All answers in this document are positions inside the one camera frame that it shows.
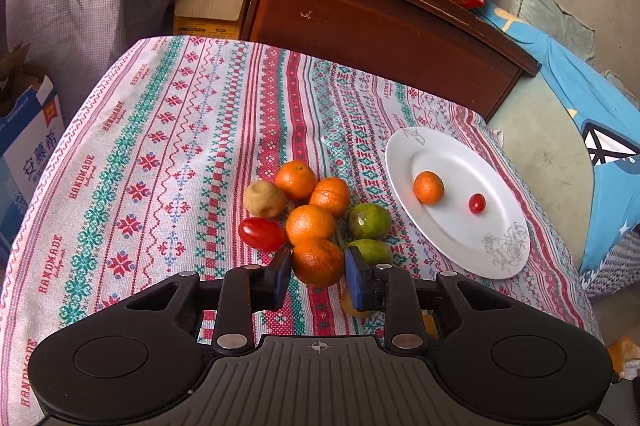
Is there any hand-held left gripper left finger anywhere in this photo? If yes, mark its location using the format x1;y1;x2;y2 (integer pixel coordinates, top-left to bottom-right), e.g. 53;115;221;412
120;247;293;354

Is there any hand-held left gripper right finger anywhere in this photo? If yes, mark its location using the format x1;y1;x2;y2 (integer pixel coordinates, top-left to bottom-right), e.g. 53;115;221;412
345;247;516;353

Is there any green lime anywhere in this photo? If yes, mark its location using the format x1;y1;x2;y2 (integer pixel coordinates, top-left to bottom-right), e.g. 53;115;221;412
348;203;393;241
347;238;394;268

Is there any orange mandarin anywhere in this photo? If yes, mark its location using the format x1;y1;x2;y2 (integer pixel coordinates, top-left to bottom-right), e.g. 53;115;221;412
285;204;336;247
413;171;445;205
275;161;317;200
309;177;351;219
291;237;346;288

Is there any large red tomato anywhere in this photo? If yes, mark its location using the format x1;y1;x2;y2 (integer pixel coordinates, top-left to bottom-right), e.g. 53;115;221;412
238;217;287;253

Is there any white round plate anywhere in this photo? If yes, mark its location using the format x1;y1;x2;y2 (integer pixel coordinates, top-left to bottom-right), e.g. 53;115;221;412
385;127;531;280

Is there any patterned woven tablecloth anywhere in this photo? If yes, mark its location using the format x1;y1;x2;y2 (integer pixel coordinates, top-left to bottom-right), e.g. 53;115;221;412
0;35;604;426

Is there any pale green bed sheet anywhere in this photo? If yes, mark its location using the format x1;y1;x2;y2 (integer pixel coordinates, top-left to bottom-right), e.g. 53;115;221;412
487;76;597;273

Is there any dark wooden cabinet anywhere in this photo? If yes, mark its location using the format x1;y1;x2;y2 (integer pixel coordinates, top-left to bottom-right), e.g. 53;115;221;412
239;0;543;123

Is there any orange plastic item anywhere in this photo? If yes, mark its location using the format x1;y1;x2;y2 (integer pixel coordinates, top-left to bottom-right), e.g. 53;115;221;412
606;337;639;378

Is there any blue and white carton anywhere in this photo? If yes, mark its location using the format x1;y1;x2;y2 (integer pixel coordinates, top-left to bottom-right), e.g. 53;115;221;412
0;43;66;252

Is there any blue printed blanket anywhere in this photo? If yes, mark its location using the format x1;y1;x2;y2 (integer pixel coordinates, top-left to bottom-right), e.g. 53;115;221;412
480;3;640;274

